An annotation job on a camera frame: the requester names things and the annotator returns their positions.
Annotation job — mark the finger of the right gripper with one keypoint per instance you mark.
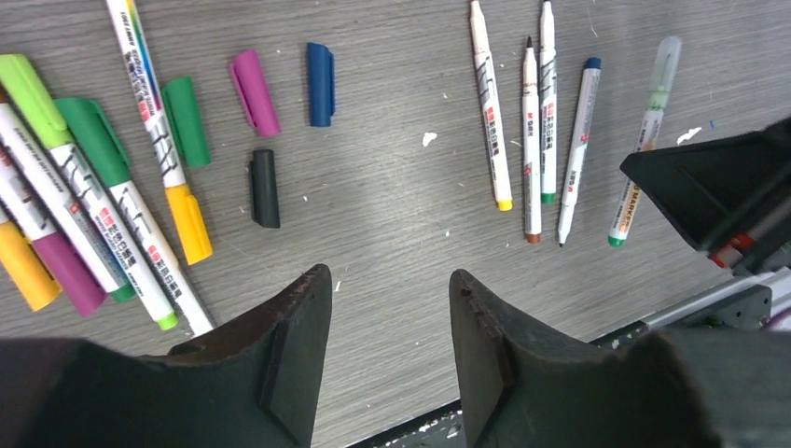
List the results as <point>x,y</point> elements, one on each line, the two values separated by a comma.
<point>728,198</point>

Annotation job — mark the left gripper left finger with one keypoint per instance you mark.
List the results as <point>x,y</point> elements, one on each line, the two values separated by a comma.
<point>252,382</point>

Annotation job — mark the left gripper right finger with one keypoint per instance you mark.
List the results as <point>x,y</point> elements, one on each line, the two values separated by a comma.
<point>525,384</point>

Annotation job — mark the clear capped green pen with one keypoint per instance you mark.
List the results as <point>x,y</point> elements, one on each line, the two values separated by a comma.
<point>660,86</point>

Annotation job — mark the black pen cap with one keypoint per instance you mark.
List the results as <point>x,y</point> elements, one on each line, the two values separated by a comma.
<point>263,189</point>

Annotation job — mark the black capped blue marker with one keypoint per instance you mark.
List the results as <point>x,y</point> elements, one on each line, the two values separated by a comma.
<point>579,143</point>

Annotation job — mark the yellow capped marker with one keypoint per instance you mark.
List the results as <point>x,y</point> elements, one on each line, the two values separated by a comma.
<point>185,209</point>
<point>28,272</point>

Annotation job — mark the green capped marker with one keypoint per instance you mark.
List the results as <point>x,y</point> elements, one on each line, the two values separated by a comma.
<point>548,102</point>
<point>156,271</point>

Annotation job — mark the purple capped marker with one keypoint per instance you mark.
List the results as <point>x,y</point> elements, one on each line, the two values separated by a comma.
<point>63,205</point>
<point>531,184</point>

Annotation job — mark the green pen cap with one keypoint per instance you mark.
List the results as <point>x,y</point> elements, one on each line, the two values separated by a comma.
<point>184,116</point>

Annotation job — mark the purple pen cap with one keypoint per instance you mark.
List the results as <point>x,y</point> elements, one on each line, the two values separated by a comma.
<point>251,86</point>

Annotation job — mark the blue pen cap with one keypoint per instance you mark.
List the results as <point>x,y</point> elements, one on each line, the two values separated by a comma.
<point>321,80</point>

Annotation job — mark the brown capped marker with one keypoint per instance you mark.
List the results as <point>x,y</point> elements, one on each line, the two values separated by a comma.
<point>50,245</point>

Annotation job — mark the lime capped marker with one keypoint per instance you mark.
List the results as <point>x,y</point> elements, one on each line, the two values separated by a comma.
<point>36,108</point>

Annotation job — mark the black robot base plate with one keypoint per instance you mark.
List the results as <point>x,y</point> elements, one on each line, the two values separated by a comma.
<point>740,303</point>

